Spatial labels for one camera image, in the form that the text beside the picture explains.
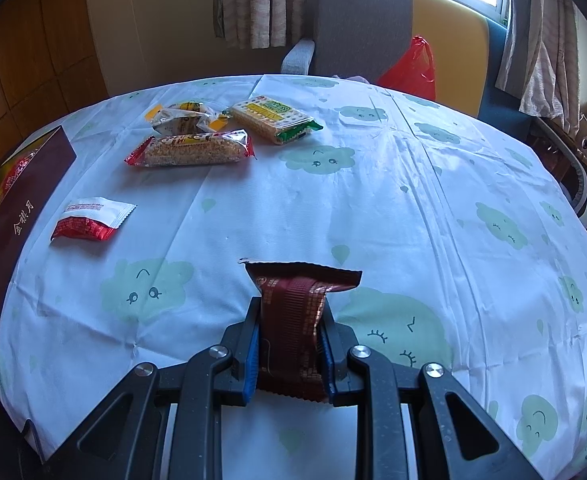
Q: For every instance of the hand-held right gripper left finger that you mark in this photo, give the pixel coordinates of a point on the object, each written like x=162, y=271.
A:
x=251, y=360

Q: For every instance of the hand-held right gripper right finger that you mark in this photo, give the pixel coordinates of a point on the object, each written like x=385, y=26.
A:
x=329, y=365

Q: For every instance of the dark red snack packet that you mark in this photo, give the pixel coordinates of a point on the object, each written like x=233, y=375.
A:
x=293, y=320

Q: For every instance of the clear cracker packet green ends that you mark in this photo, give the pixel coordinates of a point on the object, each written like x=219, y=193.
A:
x=273, y=117

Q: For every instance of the maroon tin box gold interior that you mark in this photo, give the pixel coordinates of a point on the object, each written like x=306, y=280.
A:
x=18, y=220

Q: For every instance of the white and red snack packet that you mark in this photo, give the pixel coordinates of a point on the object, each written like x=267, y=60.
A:
x=93, y=217

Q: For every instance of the rice crisp bar red ends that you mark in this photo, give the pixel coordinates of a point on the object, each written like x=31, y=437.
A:
x=193, y=149

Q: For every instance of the yellow snack packet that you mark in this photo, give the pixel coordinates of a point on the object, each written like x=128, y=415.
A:
x=191, y=106

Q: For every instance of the pink cloth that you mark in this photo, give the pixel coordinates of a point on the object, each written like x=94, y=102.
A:
x=356, y=79

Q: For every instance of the red plastic bag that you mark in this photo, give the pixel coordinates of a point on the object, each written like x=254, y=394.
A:
x=408, y=70

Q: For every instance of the grey yellow blue sofa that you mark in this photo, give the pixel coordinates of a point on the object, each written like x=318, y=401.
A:
x=358, y=25

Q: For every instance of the beige patterned curtain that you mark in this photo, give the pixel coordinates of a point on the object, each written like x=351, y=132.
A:
x=543, y=50
x=258, y=0

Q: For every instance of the wooden wardrobe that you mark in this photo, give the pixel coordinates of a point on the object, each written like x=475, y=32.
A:
x=33, y=50

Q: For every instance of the grey curved frame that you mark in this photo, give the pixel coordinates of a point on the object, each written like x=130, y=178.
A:
x=581, y=180

